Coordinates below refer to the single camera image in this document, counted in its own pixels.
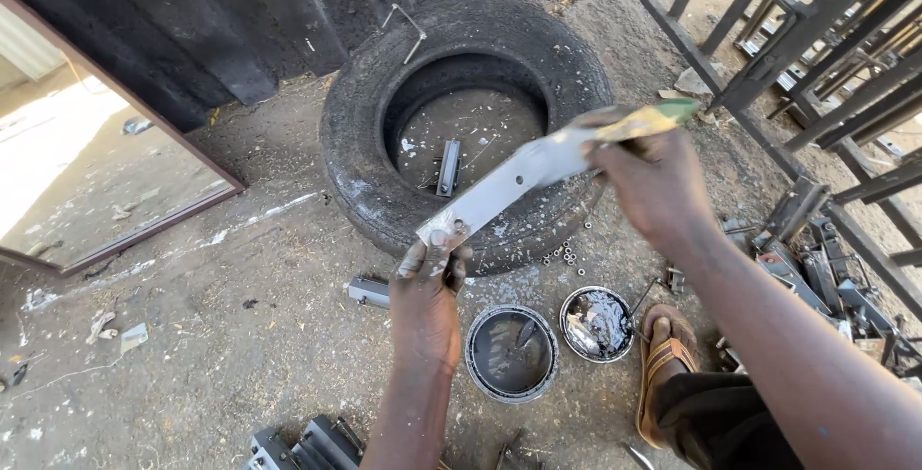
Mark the person's right hand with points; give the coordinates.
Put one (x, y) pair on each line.
(655, 182)

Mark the person's left hand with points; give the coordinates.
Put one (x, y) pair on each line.
(425, 319)

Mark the person's right fingers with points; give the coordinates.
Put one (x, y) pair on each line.
(601, 157)

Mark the grey metal bar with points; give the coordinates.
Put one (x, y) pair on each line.
(490, 196)

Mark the scatter of small metal nuts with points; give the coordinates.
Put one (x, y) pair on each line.
(567, 252)

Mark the pale stone chunk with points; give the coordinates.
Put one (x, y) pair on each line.
(695, 81)

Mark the thin metal stirring rod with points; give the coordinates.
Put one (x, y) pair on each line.
(641, 301)

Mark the paint can lid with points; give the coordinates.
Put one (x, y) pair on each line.
(596, 324)

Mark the person's foot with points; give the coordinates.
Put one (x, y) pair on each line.
(661, 337)

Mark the open black paint can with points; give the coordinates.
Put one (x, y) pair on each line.
(511, 355)

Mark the brown leather sandal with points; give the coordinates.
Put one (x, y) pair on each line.
(666, 365)

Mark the heap of dark metal brackets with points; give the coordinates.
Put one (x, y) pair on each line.
(807, 268)

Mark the worn black rubber tire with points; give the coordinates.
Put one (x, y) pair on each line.
(360, 153)

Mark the dark metal bar gate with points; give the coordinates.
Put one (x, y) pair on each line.
(814, 23)

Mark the short grey metal piece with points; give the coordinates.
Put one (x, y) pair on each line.
(367, 292)

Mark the person's dark shorts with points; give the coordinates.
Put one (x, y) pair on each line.
(720, 419)

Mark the small dark metal tool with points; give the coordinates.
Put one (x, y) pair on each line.
(513, 452)

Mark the dark corrugated metal sheet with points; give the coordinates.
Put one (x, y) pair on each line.
(216, 16)

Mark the stack of painted metal brackets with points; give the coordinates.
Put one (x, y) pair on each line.
(310, 448)

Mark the white paper scrap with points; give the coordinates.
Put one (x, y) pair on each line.
(134, 337)

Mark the dirty white rag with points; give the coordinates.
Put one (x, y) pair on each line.
(101, 326)

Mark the grey metal bracket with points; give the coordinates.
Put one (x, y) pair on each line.
(449, 167)

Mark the brown metal door frame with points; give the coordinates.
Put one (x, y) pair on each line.
(180, 135)

